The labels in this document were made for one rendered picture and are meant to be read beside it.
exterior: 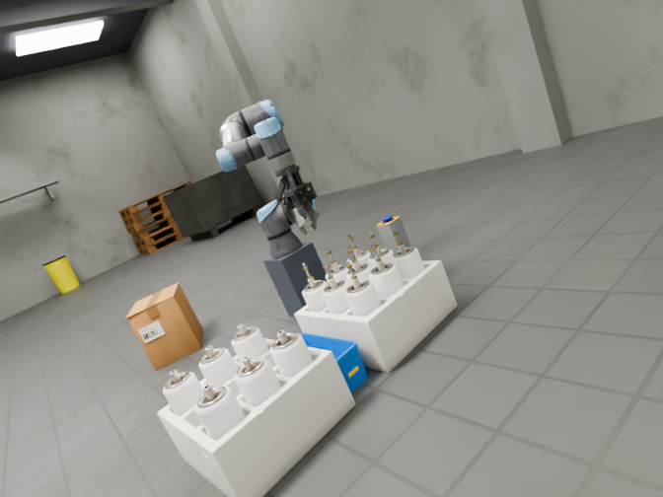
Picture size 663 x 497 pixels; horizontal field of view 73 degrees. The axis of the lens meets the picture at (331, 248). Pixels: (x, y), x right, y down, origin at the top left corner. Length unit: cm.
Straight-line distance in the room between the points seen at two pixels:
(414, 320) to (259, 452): 62
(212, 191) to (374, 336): 550
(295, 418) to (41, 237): 830
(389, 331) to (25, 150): 855
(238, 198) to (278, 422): 578
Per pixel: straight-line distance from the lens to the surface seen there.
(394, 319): 139
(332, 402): 127
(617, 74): 360
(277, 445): 120
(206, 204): 659
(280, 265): 196
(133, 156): 963
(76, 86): 982
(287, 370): 123
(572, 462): 101
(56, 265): 870
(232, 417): 115
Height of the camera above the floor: 71
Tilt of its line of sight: 14 degrees down
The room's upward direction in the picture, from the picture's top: 23 degrees counter-clockwise
